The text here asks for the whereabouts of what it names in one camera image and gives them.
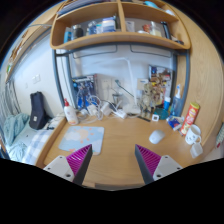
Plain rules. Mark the white computer mouse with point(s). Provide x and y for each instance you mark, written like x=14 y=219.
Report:
x=156 y=136

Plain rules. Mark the white mug with face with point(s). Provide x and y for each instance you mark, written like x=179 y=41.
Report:
x=193 y=135

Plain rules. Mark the wooden wall shelf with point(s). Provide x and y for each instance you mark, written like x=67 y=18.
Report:
x=82 y=23

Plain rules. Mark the blue spray bottle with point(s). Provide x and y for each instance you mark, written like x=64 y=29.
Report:
x=176 y=103

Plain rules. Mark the white power strip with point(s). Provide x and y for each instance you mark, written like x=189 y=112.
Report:
x=120 y=113

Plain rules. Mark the groot figurine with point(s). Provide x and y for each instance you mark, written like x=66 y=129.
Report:
x=147 y=102

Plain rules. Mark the small white cup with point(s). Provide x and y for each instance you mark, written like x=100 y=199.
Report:
x=196 y=150

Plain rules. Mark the light blue mouse pad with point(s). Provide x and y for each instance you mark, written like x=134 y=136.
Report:
x=76 y=137

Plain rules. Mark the colourful poster board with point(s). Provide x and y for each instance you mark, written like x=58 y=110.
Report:
x=161 y=80

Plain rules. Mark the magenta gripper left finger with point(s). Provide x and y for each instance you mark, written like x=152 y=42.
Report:
x=73 y=167

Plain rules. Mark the blue box with cables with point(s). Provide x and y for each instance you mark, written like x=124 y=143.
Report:
x=84 y=88

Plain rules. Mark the white lotion pump bottle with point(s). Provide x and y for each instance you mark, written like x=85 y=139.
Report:
x=70 y=113

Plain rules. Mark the red chips can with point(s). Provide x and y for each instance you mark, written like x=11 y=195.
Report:
x=189 y=118

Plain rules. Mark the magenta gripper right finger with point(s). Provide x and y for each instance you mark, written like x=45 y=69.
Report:
x=154 y=167

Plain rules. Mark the bed with checkered bedding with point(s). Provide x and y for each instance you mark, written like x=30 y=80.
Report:
x=24 y=144

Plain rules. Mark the small white cube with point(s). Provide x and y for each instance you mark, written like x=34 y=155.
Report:
x=155 y=117

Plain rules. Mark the black backpack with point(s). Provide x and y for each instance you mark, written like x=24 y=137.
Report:
x=38 y=117

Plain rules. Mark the white desk lamp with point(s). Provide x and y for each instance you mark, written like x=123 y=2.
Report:
x=124 y=82

